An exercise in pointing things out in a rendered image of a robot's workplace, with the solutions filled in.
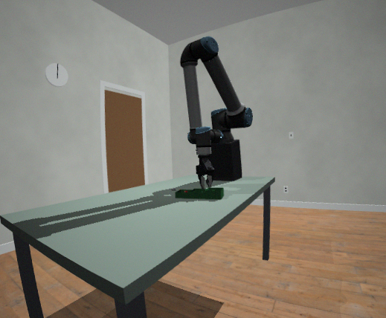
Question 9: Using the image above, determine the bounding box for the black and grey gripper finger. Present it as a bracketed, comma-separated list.
[198, 171, 205, 189]
[206, 173, 213, 188]

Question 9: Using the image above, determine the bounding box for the green rack of three bins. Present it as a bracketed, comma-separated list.
[176, 187, 224, 199]

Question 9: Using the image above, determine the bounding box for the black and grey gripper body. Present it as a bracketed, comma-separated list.
[196, 155, 211, 176]

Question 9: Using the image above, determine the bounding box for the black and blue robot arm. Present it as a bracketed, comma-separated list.
[180, 36, 253, 155]

